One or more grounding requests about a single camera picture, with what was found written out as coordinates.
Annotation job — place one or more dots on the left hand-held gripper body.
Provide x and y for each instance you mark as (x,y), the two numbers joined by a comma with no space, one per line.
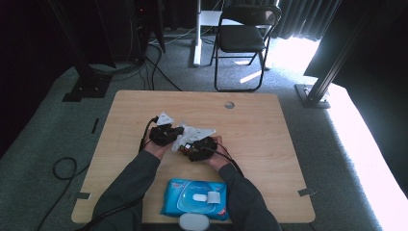
(162,134)

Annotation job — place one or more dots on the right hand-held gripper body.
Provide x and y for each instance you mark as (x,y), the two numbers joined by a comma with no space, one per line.
(205,149)

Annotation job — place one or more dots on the white wet wipe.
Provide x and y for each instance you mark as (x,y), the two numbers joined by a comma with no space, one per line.
(184,138)

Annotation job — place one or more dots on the blue wet wipe pack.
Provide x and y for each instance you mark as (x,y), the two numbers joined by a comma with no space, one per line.
(189,200)

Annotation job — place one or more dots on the person's right hand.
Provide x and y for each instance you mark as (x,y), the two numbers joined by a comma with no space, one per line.
(218,159)

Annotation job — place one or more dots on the person's left hand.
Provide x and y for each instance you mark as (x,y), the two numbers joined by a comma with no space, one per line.
(157,150)

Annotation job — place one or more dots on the white oval device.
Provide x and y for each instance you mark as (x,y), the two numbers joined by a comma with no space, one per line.
(194,222)

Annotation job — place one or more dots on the black tape strip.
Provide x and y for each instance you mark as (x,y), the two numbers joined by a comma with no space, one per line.
(95,125)

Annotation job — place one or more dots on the black metal stand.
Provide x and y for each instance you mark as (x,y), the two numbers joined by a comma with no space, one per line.
(86,83)
(316,94)

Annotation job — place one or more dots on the grey tape piece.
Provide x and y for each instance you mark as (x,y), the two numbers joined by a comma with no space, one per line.
(82,195)
(306,192)

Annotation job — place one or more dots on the black equipment rack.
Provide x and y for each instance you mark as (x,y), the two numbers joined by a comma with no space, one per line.
(141,29)

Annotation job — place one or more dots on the black folding chair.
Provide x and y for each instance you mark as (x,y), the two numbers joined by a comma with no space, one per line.
(240,38)

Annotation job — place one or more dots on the dark pleated curtain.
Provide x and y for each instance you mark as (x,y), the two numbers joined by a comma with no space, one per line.
(298,19)

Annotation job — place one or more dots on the white desk frame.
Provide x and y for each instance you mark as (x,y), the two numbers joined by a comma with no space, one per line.
(197,38)

